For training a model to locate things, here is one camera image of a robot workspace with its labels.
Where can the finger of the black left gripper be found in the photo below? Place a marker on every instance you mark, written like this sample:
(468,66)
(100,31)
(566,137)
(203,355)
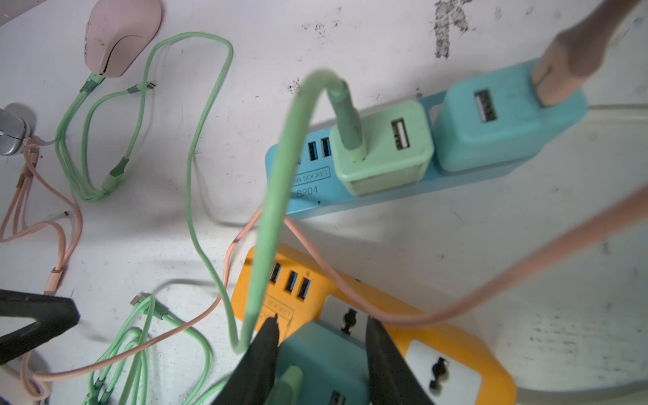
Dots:
(51,317)

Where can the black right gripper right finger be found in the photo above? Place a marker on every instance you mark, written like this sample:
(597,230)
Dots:
(390,379)

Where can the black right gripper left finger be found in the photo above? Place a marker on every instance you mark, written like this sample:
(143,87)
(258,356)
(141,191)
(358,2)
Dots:
(253,379)

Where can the teal usb charger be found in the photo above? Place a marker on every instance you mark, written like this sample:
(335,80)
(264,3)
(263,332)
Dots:
(317,365)
(496,117)

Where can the orange power strip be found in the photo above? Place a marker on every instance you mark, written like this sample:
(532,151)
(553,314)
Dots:
(451,366)

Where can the blue power strip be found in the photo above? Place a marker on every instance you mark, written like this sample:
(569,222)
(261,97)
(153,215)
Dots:
(316,188)

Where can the light green USB charger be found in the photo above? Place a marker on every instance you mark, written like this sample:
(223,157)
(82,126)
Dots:
(399,149)

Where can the silver wireless mouse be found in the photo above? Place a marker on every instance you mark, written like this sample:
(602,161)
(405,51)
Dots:
(14,131)

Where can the pink wireless mouse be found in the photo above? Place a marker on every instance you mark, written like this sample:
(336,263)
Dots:
(117,32)

